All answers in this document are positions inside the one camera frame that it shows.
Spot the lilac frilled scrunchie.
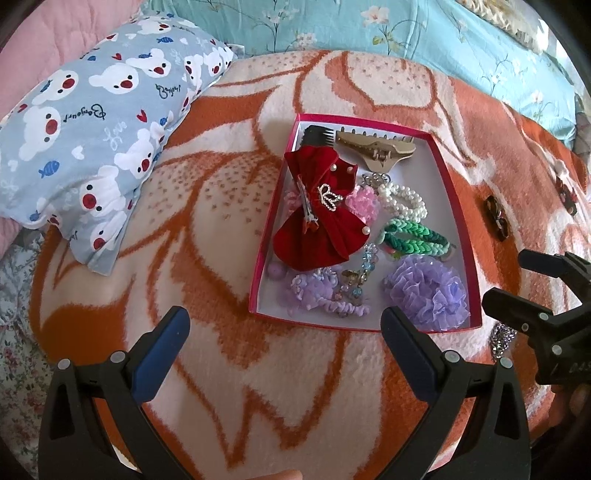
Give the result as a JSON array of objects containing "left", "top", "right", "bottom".
[{"left": 288, "top": 271, "right": 372, "bottom": 319}]

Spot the teal floral quilt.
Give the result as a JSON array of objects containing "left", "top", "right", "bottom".
[{"left": 141, "top": 0, "right": 583, "bottom": 151}]

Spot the small-flower print sheet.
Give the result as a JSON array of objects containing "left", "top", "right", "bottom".
[{"left": 0, "top": 231, "right": 51, "bottom": 462}]

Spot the pink-red cardboard box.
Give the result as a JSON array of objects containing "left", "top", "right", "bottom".
[{"left": 248, "top": 113, "right": 483, "bottom": 332}]

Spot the green braided hair tie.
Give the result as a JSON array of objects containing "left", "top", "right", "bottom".
[{"left": 379, "top": 218, "right": 455, "bottom": 260}]

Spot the red flower hair clip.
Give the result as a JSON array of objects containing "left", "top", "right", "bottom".
[{"left": 556, "top": 175, "right": 580, "bottom": 215}]

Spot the dark bow hair clip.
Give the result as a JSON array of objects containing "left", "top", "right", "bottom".
[{"left": 485, "top": 196, "right": 509, "bottom": 241}]

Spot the person's left hand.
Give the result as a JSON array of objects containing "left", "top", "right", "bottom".
[{"left": 256, "top": 456, "right": 303, "bottom": 480}]

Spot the red velvet bow hair clip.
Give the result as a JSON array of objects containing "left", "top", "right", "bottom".
[{"left": 272, "top": 147, "right": 372, "bottom": 269}]

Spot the colourful bead bracelet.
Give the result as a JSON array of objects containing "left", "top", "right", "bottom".
[{"left": 339, "top": 244, "right": 382, "bottom": 319}]

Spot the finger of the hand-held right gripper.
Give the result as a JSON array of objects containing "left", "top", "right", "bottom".
[
  {"left": 518, "top": 249, "right": 591, "bottom": 297},
  {"left": 481, "top": 287, "right": 561, "bottom": 340}
]

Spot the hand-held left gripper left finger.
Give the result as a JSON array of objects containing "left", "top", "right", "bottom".
[{"left": 38, "top": 305, "right": 192, "bottom": 480}]

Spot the white pearl bracelet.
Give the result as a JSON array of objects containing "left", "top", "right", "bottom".
[{"left": 376, "top": 181, "right": 429, "bottom": 221}]

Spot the orange and white blanket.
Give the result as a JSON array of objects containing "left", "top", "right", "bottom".
[{"left": 28, "top": 48, "right": 591, "bottom": 480}]

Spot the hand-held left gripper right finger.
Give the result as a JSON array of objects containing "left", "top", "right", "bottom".
[{"left": 381, "top": 307, "right": 532, "bottom": 480}]

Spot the blue bear print pillow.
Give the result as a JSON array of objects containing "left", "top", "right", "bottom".
[{"left": 0, "top": 16, "right": 238, "bottom": 278}]

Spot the pink scrunchie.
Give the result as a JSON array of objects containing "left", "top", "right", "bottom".
[{"left": 283, "top": 187, "right": 382, "bottom": 220}]

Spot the silver clip with red charm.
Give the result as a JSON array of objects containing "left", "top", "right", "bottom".
[{"left": 295, "top": 175, "right": 319, "bottom": 232}]

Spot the beige floral cloth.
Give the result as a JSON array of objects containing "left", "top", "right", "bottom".
[{"left": 455, "top": 0, "right": 555, "bottom": 54}]

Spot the beige claw hair clip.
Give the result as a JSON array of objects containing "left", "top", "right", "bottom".
[{"left": 335, "top": 129, "right": 417, "bottom": 169}]

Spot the black rhinestone hair comb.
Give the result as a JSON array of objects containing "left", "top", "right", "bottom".
[{"left": 302, "top": 124, "right": 340, "bottom": 151}]

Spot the purple scrunchie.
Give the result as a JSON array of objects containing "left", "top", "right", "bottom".
[{"left": 382, "top": 255, "right": 472, "bottom": 330}]

